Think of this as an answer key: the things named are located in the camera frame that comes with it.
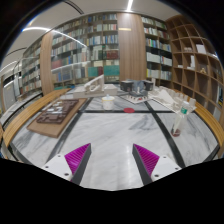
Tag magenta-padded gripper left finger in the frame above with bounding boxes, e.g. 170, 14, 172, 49
41, 142, 92, 186

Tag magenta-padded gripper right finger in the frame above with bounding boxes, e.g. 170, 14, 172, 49
131, 143, 183, 186

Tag clear plastic bottle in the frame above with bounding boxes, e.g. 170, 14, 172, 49
170, 99, 197, 138

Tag white paper cup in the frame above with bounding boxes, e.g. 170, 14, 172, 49
101, 94, 116, 111

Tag white city block model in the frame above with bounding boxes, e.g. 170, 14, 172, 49
148, 84, 198, 113

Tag white ramped building model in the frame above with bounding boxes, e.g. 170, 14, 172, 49
72, 74, 118, 100

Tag wooden cubby shelf unit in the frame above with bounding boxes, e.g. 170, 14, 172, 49
165, 14, 224, 108

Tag ceiling light strips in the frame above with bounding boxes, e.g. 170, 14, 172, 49
21, 0, 134, 48

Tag book-filled wall bookshelf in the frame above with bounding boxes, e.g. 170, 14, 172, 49
49, 13, 120, 89
141, 15, 174, 88
19, 38, 43, 96

